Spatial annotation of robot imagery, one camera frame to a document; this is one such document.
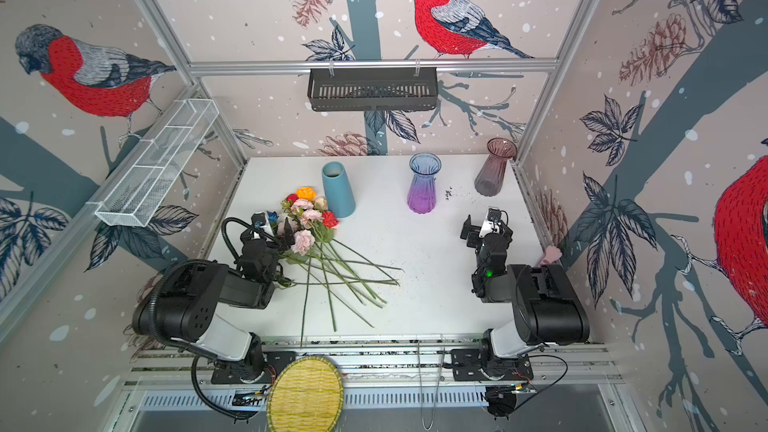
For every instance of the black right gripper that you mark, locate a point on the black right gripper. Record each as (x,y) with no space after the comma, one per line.
(483,235)

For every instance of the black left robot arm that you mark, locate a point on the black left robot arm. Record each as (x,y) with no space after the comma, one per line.
(180,311)

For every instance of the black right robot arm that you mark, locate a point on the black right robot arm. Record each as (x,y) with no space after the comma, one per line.
(545,307)

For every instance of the smoky pink glass vase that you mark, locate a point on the smoky pink glass vase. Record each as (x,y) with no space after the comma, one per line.
(489,180)

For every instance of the teal ceramic vase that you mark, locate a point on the teal ceramic vase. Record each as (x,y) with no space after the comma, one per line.
(338,190)

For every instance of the blue purple glass vase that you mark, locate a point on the blue purple glass vase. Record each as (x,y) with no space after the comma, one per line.
(422,196)

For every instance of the blue rose flower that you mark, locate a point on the blue rose flower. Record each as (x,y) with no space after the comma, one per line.
(273,216)

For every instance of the orange rose flower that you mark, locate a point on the orange rose flower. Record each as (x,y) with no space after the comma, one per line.
(306,193)

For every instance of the yellow woven round mat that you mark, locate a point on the yellow woven round mat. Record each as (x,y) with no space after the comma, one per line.
(308,395)

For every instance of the white mesh wall shelf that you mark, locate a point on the white mesh wall shelf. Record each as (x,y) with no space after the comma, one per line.
(142,189)

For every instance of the pink carnation flower stem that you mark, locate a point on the pink carnation flower stem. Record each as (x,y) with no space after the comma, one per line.
(319,255)

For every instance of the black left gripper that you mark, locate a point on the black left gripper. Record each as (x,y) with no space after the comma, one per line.
(267,239)

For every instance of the black hanging wire basket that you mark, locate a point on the black hanging wire basket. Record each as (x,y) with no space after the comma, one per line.
(373,89)

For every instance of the pink silicone spatula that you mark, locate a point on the pink silicone spatula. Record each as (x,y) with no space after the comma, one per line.
(552,255)

